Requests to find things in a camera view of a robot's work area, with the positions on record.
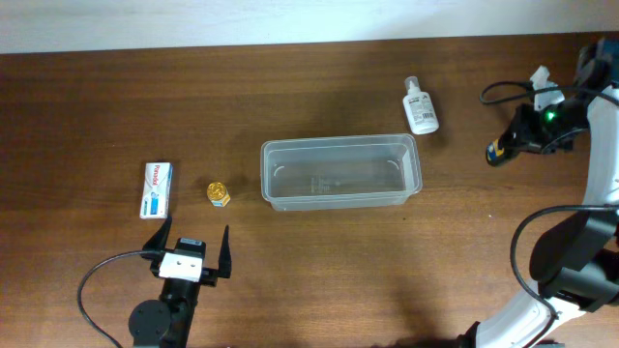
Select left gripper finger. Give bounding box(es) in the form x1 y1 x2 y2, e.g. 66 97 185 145
218 225 232 278
142 216 172 257

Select dark bottle white cap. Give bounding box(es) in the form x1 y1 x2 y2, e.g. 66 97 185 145
486 138 506 167

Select white spray bottle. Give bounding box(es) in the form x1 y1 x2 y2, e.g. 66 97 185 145
402 76 439 135

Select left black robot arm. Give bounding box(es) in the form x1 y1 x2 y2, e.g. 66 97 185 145
128 217 232 348

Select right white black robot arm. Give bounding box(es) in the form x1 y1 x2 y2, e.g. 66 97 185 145
455 39 618 347

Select clear plastic container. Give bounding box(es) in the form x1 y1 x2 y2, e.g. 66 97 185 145
260 133 423 211

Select white Panadol medicine box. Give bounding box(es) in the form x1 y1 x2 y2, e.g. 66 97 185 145
139 162 173 219

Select small gold lid jar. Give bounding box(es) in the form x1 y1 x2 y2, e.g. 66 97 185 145
207 182 230 207

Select left black camera cable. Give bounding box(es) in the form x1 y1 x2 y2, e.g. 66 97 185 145
76 249 163 348

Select black camera cable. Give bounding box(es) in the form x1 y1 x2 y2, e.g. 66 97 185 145
478 80 619 348
76 249 163 348

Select right black camera cable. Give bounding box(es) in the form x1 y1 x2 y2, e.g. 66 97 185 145
478 80 619 348

